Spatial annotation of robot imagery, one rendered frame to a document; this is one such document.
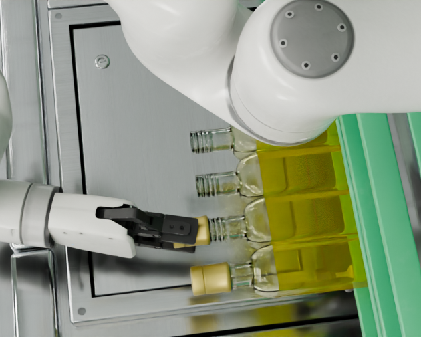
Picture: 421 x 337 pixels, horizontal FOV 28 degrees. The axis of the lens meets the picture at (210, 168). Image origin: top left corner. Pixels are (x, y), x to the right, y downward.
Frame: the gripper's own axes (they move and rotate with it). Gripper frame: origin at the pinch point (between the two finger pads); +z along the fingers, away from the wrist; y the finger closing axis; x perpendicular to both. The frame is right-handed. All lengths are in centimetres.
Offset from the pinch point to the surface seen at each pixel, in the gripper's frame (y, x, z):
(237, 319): -15.0, -6.7, 8.7
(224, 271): 1.6, -4.1, 5.8
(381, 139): 13.4, 10.0, 20.6
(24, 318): -12.9, -10.6, -19.0
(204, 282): 1.4, -5.6, 3.6
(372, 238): 6.1, 1.0, 21.7
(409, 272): 13.6, -4.2, 24.2
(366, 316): -3.2, -6.1, 23.5
